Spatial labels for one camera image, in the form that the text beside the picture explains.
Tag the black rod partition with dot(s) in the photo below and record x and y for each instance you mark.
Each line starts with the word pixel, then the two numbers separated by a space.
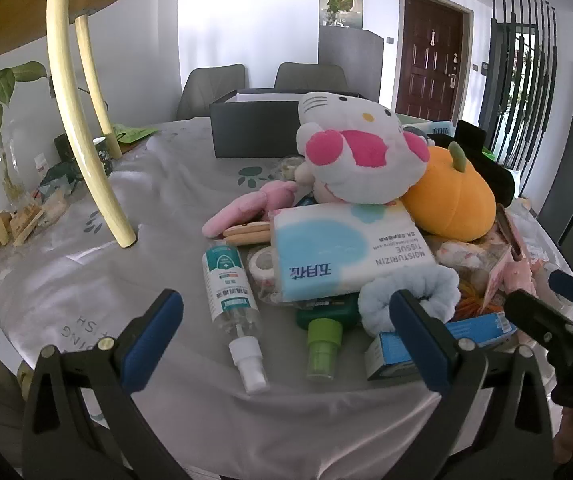
pixel 499 85

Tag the white blue tissue pack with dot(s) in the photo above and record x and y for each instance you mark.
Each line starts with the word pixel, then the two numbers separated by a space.
pixel 336 245

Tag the small patterned tape roll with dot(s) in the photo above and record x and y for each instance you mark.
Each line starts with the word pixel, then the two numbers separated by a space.
pixel 262 265

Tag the pink packaged item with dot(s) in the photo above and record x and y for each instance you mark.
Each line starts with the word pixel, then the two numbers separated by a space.
pixel 509 260

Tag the dark green mug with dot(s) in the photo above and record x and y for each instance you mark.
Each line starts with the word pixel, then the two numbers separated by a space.
pixel 101 155

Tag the clear sanitizer spray bottle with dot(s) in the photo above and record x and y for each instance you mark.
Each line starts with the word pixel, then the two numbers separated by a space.
pixel 229 290

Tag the black storage box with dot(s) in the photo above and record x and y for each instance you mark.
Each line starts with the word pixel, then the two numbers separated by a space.
pixel 251 130

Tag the grey dining chair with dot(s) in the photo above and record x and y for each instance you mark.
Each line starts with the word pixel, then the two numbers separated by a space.
pixel 309 76
pixel 211 87

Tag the blue cardboard box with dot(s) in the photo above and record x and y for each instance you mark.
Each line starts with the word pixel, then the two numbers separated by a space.
pixel 476 327

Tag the white cat plush toy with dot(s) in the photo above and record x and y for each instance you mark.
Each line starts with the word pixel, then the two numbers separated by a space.
pixel 361 160

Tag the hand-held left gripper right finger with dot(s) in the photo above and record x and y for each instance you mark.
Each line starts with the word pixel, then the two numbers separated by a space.
pixel 419 345

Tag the green spray bottle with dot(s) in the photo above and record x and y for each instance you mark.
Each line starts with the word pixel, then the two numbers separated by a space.
pixel 324 340

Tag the biscuit shaped toy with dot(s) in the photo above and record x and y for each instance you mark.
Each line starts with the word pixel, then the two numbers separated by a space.
pixel 246 232

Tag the pile of snack packets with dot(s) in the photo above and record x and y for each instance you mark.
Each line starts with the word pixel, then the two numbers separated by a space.
pixel 31 210

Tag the orange pumpkin plush toy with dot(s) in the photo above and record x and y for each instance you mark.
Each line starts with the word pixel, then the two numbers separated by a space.
pixel 451 200

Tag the patterned cloth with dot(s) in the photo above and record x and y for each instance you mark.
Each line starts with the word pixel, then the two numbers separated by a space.
pixel 461 255

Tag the wooden stool with yellow legs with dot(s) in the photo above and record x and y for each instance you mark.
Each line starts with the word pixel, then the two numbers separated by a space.
pixel 66 85

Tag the grey cabinet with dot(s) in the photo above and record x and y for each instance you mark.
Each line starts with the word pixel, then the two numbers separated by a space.
pixel 349 65

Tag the green packet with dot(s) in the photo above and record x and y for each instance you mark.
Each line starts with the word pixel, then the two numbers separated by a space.
pixel 134 133

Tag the brown door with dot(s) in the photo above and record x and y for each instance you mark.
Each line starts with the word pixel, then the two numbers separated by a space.
pixel 429 60

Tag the pink plush toy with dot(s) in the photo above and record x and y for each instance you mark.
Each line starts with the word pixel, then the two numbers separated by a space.
pixel 246 205

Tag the green plant in vase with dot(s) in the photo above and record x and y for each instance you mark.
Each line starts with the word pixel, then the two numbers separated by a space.
pixel 337 7

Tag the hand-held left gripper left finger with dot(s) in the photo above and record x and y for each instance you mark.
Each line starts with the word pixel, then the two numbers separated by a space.
pixel 151 340

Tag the light blue fluffy scrunchie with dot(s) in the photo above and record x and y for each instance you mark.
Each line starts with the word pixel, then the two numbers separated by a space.
pixel 436 285

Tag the cloth covered desktop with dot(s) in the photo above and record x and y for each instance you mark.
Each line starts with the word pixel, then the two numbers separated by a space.
pixel 166 195

